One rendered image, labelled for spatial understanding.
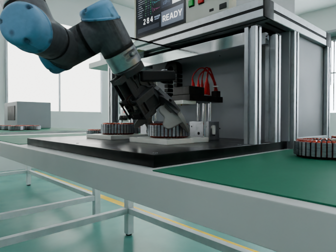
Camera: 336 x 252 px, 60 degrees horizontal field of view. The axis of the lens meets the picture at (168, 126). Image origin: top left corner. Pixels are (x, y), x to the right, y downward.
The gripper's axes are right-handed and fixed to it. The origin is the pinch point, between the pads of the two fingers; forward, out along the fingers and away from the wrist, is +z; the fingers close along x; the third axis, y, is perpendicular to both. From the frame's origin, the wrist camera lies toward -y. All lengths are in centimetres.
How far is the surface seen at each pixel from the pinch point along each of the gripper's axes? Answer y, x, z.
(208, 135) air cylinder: -8.5, 3.7, 8.1
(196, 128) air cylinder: -9.4, -0.8, 6.7
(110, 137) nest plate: 7.7, -16.8, -2.8
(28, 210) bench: 25, -161, 58
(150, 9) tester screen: -34.6, -23.2, -26.3
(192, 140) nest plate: 1.0, 7.5, 2.3
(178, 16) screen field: -31.0, -9.5, -21.4
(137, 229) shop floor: -17, -120, 112
